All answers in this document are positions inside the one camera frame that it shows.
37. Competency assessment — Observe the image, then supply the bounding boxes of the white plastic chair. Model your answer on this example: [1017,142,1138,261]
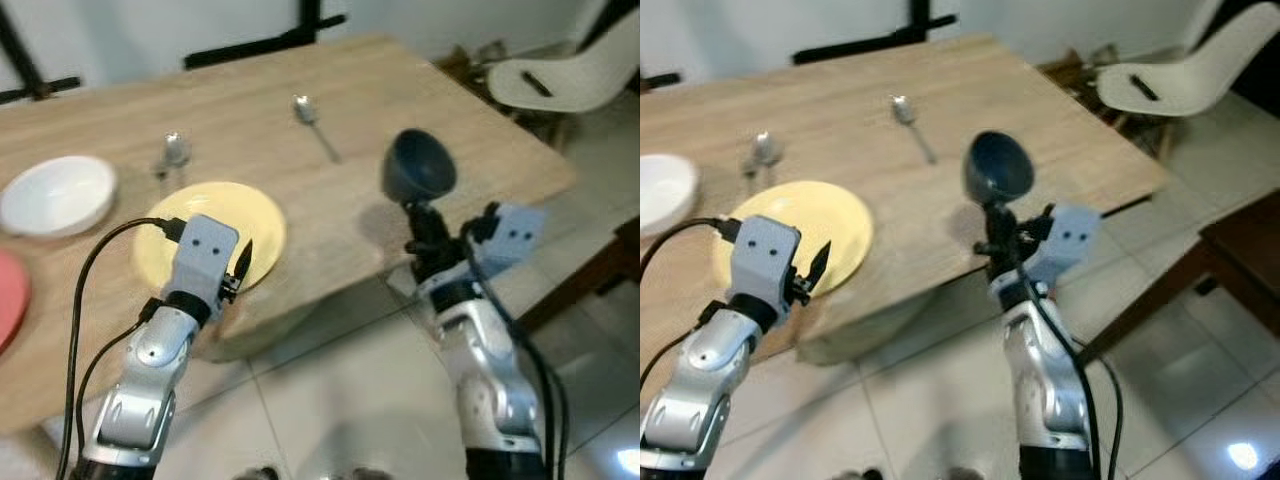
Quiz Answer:
[487,10,641,151]
[1097,5,1280,161]

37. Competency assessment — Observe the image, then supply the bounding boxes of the dark wooden bench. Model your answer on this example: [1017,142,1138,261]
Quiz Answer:
[520,215,641,336]
[1080,190,1280,366]

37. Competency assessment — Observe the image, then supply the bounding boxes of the brown wooden furniture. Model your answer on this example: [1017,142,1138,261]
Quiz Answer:
[1035,45,1121,96]
[435,40,511,101]

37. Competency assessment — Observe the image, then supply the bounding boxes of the yellow plate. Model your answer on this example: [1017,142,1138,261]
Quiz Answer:
[712,180,874,297]
[133,181,287,296]

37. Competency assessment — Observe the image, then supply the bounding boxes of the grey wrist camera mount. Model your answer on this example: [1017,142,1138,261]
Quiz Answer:
[165,214,241,306]
[728,214,803,306]
[1030,205,1103,286]
[470,203,547,269]

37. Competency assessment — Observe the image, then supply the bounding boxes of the red plate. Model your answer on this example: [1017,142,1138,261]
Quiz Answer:
[0,248,31,353]

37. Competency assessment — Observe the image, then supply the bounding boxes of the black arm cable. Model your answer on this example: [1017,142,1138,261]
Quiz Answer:
[1015,215,1126,480]
[75,318,151,441]
[460,215,571,480]
[640,330,701,391]

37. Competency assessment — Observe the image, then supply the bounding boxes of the white bowl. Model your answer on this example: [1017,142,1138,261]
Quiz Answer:
[0,155,118,239]
[640,153,700,238]

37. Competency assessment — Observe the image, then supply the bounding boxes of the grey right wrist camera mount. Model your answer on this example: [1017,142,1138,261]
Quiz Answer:
[470,203,547,269]
[1030,205,1103,286]

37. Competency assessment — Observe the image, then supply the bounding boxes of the metal spoon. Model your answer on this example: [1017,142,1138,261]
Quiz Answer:
[890,94,939,166]
[163,131,193,186]
[292,94,342,164]
[752,131,784,186]

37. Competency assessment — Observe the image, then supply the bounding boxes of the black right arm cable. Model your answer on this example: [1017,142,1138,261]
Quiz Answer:
[1015,215,1126,480]
[460,215,571,480]

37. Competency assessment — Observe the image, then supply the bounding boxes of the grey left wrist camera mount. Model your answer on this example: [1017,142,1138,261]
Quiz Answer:
[728,214,803,306]
[165,214,241,306]

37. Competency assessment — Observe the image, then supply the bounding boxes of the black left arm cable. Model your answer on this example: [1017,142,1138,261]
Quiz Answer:
[640,330,701,391]
[75,318,151,441]

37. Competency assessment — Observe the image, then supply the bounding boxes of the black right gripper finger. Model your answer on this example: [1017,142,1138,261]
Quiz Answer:
[983,200,1015,246]
[405,200,443,244]

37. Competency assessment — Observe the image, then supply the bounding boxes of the dark blue bowl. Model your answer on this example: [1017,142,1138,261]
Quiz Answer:
[963,130,1036,206]
[381,128,458,204]

